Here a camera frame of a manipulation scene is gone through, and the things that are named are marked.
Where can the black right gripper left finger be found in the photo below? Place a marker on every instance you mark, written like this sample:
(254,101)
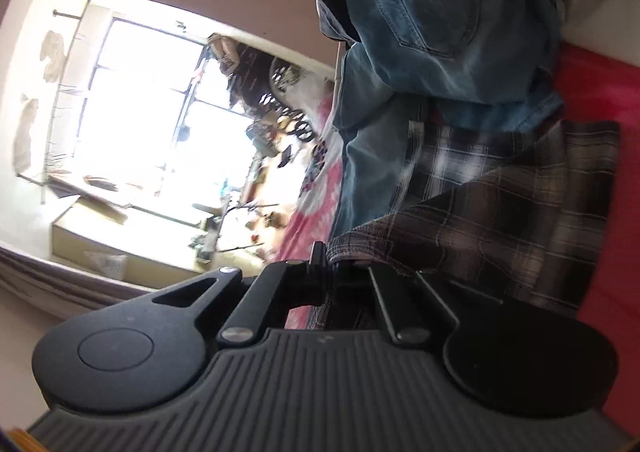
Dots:
(280,287)

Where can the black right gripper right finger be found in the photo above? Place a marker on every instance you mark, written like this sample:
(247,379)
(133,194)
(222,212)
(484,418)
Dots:
(409,309)

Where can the black white plaid garment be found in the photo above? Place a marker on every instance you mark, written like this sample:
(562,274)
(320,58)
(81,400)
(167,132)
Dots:
(515,215)

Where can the folding table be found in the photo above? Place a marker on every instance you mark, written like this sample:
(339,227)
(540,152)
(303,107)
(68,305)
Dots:
(227,228)

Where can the dark blue jeans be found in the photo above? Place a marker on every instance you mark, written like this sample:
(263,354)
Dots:
(375,124)

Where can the black wheelchair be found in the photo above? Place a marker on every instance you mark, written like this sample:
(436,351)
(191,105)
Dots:
(271,89)

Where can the grey curtain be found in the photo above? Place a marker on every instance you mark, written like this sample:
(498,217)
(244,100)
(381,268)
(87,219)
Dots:
(59,290)

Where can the light blue jeans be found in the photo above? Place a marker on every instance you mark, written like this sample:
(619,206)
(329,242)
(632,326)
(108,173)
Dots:
(483,64)

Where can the pink floral bed blanket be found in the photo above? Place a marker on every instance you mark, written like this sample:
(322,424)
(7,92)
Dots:
(598,89)

